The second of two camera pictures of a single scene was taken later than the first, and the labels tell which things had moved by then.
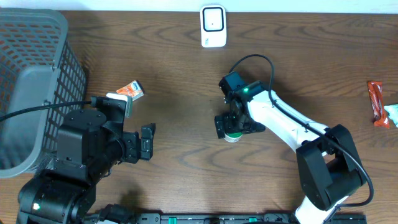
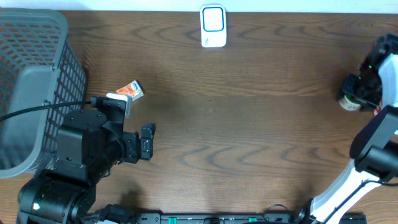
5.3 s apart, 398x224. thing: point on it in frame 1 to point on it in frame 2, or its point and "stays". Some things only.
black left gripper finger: (147, 144) stays
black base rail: (268, 218) stays
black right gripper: (254, 127) to (348, 86)
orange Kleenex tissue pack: (134, 89) stays
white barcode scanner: (213, 25) stays
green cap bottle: (232, 137) to (349, 103)
